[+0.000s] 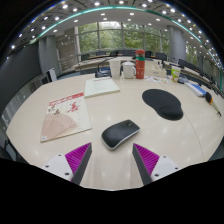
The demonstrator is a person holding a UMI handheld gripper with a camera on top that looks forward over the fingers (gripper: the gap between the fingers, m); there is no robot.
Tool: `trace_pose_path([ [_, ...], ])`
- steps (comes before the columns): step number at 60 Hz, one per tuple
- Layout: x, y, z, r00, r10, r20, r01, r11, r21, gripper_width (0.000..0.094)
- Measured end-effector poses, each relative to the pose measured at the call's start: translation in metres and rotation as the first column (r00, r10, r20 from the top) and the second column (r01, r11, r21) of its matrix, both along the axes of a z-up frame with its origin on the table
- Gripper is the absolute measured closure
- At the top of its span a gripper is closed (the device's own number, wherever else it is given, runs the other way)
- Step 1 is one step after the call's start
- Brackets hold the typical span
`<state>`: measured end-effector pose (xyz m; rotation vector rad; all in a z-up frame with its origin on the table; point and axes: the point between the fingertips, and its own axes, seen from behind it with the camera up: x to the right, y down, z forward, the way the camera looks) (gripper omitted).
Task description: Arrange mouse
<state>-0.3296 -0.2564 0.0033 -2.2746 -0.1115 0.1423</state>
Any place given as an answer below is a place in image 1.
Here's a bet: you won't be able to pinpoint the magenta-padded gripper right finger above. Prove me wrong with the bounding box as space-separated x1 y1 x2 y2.
131 142 183 187

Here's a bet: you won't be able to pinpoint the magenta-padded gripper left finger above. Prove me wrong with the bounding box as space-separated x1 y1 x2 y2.
42 142 93 186

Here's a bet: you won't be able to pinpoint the black computer mouse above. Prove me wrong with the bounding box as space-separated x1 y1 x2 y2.
101 119 141 151

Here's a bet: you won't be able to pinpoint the black mouse pad with wrist rest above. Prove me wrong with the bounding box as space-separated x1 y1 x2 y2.
141 88 185 121

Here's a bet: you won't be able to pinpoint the red white magazine with fan picture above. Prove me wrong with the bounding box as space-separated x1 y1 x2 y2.
39 92 93 144

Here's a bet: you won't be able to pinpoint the black yellow handheld microphone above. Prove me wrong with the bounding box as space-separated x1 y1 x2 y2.
204 91 222 117

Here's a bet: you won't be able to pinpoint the blue and white book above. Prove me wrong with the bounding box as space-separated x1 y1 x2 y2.
184 82 208 98

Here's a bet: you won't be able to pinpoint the white booklet with red title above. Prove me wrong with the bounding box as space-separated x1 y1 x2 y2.
83 77 121 99

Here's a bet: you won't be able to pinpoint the green printed paper cup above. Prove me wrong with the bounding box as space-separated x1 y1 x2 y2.
170 65 182 83

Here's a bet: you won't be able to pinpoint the beige desk organiser tray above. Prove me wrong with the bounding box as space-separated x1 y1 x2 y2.
145 61 167 79

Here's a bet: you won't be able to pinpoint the white lidded mug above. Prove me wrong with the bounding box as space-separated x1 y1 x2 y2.
121 61 137 80

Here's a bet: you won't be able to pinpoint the red bottle with green band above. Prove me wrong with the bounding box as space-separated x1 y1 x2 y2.
134 49 147 80

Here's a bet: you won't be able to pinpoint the long curved conference table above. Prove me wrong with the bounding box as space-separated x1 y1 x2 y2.
63 54 218 89

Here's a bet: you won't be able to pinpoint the stack of white paper cups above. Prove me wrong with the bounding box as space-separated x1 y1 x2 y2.
108 58 122 80

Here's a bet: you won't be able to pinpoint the dark office chairs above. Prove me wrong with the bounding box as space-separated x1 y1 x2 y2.
79 49 221 91

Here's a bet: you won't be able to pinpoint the ceiling lights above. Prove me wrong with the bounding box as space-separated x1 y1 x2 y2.
9 0 224 64

